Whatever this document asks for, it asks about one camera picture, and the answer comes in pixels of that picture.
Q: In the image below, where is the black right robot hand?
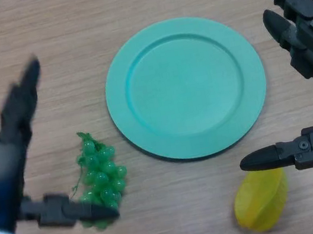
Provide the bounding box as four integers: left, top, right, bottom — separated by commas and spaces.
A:
212, 0, 313, 181

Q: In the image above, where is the green grapes bunch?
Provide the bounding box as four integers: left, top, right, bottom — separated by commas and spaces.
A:
62, 125, 136, 234

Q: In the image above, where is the green round plate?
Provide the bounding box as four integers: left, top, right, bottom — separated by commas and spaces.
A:
94, 6, 277, 171

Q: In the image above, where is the yellow starfruit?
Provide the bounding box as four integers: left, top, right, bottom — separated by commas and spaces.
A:
228, 165, 295, 234

